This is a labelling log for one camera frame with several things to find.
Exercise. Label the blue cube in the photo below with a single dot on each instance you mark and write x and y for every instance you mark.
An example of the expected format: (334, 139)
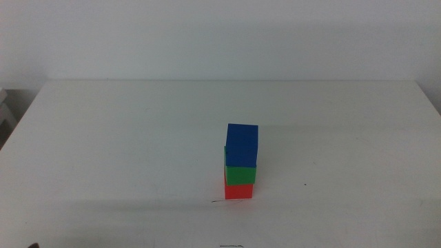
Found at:
(242, 146)

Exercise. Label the red cube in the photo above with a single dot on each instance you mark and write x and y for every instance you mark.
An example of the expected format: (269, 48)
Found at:
(238, 192)

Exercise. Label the green cube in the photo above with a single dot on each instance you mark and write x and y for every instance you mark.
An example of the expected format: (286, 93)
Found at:
(240, 176)

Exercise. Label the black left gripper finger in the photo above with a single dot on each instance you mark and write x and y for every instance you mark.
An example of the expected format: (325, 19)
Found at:
(33, 246)

